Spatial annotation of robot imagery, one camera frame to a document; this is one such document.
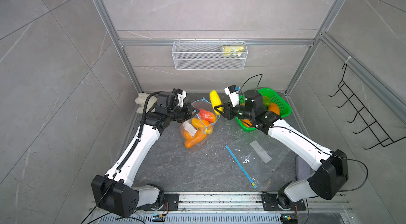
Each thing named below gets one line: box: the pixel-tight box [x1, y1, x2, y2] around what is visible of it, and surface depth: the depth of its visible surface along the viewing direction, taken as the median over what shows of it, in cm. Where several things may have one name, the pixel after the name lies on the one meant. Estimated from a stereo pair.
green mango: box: [262, 95, 271, 106], surface depth 109 cm
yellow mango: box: [209, 89, 224, 116], surface depth 73 cm
